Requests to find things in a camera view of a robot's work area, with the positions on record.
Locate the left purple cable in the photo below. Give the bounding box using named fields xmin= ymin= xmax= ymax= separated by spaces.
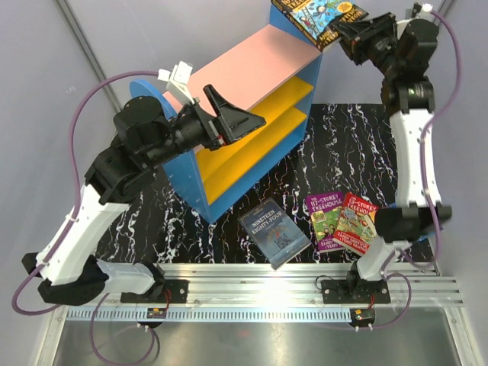
xmin=11 ymin=69 xmax=169 ymax=361

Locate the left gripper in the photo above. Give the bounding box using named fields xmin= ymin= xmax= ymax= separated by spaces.
xmin=145 ymin=83 xmax=266 ymax=169

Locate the black marble pattern mat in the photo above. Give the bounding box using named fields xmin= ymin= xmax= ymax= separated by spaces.
xmin=95 ymin=104 xmax=397 ymax=264

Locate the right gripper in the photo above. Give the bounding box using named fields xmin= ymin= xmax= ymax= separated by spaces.
xmin=329 ymin=12 xmax=400 ymax=78

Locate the red 13-Storey Treehouse book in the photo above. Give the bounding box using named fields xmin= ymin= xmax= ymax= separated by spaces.
xmin=332 ymin=193 xmax=379 ymax=256

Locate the purple cable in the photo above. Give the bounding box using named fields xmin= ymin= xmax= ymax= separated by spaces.
xmin=11 ymin=69 xmax=169 ymax=361
xmin=380 ymin=9 xmax=464 ymax=329

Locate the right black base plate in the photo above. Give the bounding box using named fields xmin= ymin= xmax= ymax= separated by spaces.
xmin=320 ymin=279 xmax=391 ymax=305

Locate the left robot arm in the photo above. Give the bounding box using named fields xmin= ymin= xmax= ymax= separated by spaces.
xmin=22 ymin=85 xmax=265 ymax=306

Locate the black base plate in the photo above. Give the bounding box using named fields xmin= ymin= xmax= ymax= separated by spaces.
xmin=320 ymin=279 xmax=391 ymax=305
xmin=120 ymin=279 xmax=189 ymax=304

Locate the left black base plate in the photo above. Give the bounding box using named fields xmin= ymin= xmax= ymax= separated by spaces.
xmin=120 ymin=279 xmax=189 ymax=304

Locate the blue pink yellow bookshelf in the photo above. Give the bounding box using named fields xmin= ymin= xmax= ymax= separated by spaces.
xmin=129 ymin=0 xmax=324 ymax=224

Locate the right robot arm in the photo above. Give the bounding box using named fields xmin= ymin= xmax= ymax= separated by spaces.
xmin=320 ymin=8 xmax=452 ymax=304

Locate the aluminium mounting rail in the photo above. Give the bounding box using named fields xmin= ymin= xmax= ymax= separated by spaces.
xmin=51 ymin=262 xmax=464 ymax=310

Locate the white slotted cable duct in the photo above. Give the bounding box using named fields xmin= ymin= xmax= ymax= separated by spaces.
xmin=67 ymin=307 xmax=374 ymax=323

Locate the Nineteen Eighty-Four book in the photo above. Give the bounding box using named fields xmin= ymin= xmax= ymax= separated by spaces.
xmin=239 ymin=198 xmax=311 ymax=270

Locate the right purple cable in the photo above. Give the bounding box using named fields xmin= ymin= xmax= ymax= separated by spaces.
xmin=380 ymin=9 xmax=464 ymax=329

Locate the purple 117-Storey Treehouse book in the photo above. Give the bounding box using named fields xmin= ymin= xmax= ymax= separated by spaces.
xmin=306 ymin=191 xmax=344 ymax=254

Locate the black blue Treehouse book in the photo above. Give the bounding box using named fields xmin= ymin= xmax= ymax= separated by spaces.
xmin=271 ymin=0 xmax=369 ymax=51

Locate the blue Jane Eyre book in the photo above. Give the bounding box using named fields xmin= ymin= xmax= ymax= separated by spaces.
xmin=409 ymin=227 xmax=436 ymax=243

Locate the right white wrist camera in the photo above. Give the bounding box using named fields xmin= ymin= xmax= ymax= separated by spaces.
xmin=396 ymin=2 xmax=434 ymax=27

